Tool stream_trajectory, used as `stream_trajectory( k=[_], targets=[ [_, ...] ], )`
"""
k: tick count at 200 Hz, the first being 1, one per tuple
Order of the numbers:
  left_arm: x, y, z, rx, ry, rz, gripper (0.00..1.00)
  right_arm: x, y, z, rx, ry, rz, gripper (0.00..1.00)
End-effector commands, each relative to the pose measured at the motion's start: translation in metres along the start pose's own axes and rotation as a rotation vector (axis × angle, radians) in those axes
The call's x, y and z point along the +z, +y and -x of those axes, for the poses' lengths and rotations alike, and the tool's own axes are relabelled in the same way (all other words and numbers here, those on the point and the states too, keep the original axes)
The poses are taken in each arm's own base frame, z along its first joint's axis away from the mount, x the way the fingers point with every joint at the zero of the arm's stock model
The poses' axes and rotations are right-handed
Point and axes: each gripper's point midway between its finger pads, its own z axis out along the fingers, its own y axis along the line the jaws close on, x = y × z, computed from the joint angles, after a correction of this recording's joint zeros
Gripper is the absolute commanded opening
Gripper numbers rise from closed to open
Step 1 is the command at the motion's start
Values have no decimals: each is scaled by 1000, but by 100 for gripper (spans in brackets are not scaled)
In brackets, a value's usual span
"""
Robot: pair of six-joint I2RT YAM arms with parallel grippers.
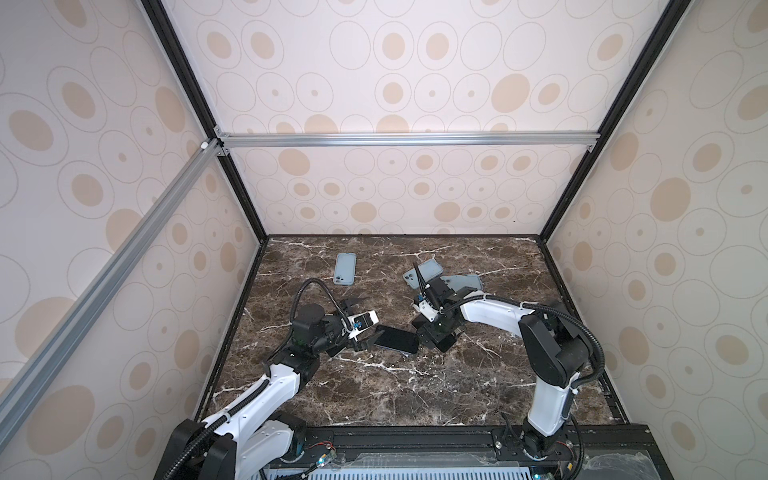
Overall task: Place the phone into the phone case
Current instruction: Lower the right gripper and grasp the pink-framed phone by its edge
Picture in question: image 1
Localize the light blue case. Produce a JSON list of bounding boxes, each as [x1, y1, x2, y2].
[[333, 253, 357, 286], [441, 274, 483, 291], [403, 259, 444, 290]]

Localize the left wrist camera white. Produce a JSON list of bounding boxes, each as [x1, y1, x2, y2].
[[349, 311, 379, 332]]

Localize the black corner frame post left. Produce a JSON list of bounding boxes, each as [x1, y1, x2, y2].
[[139, 0, 269, 242]]

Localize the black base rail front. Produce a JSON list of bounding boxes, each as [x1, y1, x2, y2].
[[154, 422, 674, 480]]

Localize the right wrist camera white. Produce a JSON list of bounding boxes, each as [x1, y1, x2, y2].
[[416, 299, 440, 322]]

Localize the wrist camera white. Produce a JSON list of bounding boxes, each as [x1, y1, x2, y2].
[[349, 311, 379, 332], [416, 299, 440, 322]]

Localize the blue phone black screen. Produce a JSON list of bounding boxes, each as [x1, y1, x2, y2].
[[374, 325, 420, 355]]

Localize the silver aluminium rail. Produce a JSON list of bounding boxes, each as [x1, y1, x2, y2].
[[221, 130, 600, 148], [1, 138, 222, 449]]

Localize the silver aluminium rail left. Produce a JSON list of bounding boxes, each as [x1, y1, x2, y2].
[[1, 138, 222, 449]]

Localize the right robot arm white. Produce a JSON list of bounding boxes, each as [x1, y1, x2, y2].
[[412, 282, 605, 460]]

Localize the black corner frame post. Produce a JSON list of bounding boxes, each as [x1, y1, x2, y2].
[[538, 0, 693, 245], [139, 0, 269, 242]]

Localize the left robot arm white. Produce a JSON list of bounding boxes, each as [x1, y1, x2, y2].
[[154, 278, 378, 479]]

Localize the black corner frame post right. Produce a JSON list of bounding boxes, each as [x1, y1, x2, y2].
[[538, 0, 693, 245]]

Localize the silver aluminium rail back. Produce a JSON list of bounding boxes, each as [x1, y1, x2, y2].
[[221, 130, 600, 148]]

